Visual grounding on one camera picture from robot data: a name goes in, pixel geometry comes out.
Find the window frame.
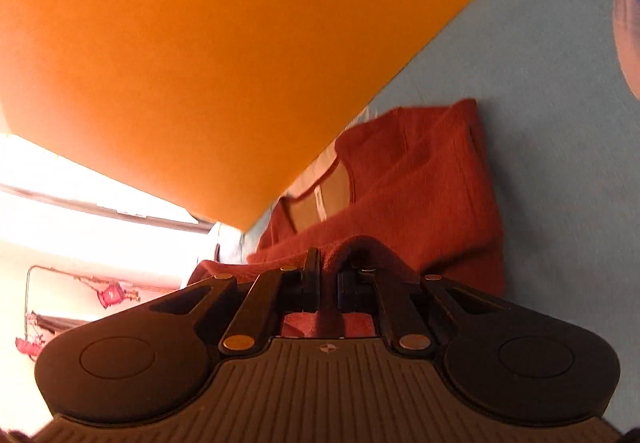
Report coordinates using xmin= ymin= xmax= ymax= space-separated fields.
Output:
xmin=1 ymin=184 xmax=214 ymax=234

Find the orange headboard panel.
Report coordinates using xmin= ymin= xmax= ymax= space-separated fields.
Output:
xmin=1 ymin=0 xmax=472 ymax=229

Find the blue floral bed sheet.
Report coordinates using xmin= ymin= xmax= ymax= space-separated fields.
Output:
xmin=214 ymin=0 xmax=640 ymax=433

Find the red knit sweater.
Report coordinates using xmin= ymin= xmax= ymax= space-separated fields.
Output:
xmin=189 ymin=99 xmax=506 ymax=338

